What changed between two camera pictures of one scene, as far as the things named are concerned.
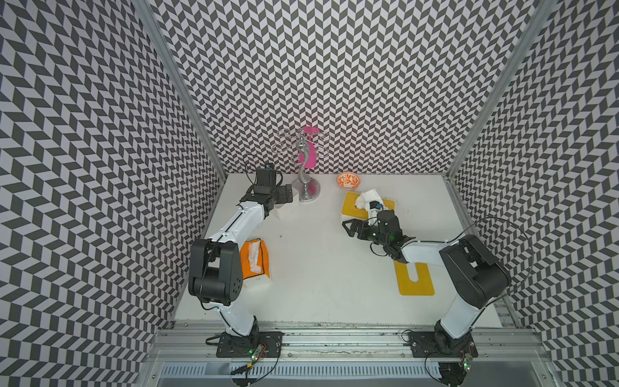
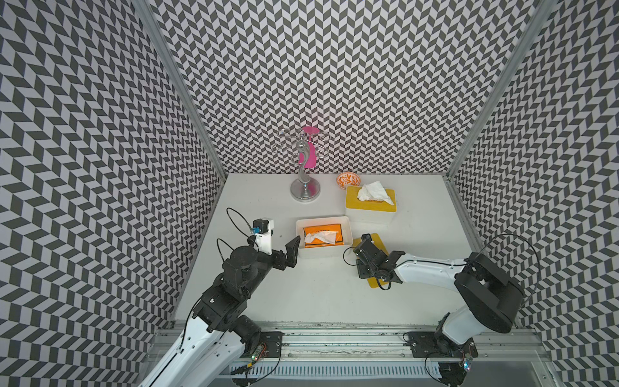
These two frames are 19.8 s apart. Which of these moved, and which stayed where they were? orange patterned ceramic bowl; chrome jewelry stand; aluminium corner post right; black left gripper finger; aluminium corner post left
Moved: black left gripper finger
Stayed: orange patterned ceramic bowl; aluminium corner post left; aluminium corner post right; chrome jewelry stand
